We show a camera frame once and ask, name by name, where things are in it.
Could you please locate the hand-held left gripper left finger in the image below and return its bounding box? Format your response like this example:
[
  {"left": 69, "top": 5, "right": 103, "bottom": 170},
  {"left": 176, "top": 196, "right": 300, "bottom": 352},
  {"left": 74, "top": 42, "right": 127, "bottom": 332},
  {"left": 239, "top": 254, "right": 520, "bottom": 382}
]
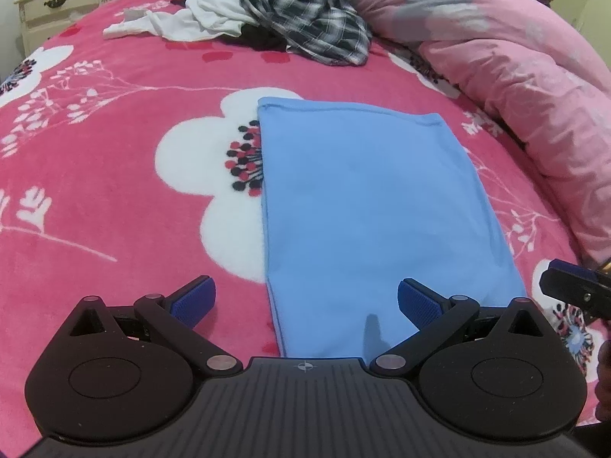
[{"left": 61, "top": 274, "right": 243, "bottom": 379}]

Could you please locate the white garment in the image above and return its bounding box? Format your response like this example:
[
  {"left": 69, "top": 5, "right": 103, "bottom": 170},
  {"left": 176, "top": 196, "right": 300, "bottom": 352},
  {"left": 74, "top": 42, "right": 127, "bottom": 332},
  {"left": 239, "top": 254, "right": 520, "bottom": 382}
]
[{"left": 102, "top": 0, "right": 259, "bottom": 45}]

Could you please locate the pink floral blanket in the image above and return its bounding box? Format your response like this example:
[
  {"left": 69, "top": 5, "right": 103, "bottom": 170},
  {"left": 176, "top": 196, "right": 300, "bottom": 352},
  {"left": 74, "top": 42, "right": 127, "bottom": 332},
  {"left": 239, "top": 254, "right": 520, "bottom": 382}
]
[{"left": 0, "top": 0, "right": 611, "bottom": 440}]

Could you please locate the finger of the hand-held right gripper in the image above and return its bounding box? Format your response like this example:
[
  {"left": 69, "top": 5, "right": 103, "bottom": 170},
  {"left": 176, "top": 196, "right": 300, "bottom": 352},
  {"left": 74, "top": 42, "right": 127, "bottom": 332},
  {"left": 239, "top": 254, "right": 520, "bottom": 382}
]
[{"left": 539, "top": 258, "right": 611, "bottom": 321}]

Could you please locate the black garment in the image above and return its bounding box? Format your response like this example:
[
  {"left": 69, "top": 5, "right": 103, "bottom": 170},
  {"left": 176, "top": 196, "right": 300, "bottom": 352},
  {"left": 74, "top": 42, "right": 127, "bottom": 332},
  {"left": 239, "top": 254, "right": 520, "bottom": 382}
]
[{"left": 238, "top": 23, "right": 293, "bottom": 54}]

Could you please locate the cream nightstand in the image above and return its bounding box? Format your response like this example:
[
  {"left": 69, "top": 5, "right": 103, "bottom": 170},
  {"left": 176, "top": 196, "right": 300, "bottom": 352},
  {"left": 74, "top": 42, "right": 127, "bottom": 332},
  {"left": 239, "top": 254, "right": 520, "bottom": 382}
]
[{"left": 13, "top": 0, "right": 145, "bottom": 54}]

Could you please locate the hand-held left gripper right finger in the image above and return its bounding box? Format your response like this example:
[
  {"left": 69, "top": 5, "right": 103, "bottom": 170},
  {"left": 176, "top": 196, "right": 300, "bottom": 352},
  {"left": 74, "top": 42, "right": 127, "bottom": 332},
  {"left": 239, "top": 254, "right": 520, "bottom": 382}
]
[{"left": 370, "top": 277, "right": 551, "bottom": 379}]

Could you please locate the blue t-shirt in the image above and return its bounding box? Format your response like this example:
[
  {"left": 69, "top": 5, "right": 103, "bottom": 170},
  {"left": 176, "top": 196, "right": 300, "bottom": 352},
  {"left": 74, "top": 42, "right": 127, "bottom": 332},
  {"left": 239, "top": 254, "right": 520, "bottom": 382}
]
[{"left": 256, "top": 96, "right": 529, "bottom": 360}]

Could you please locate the pink grey quilt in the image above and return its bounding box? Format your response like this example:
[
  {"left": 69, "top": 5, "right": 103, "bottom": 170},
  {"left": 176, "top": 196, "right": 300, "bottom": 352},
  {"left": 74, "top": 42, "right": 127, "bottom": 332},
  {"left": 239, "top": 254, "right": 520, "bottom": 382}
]
[{"left": 341, "top": 0, "right": 611, "bottom": 269}]

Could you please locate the black white plaid shirt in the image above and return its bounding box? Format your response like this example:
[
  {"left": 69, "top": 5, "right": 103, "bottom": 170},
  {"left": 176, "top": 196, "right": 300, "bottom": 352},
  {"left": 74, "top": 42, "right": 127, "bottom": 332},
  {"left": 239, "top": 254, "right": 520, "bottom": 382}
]
[{"left": 238, "top": 0, "right": 374, "bottom": 68}]

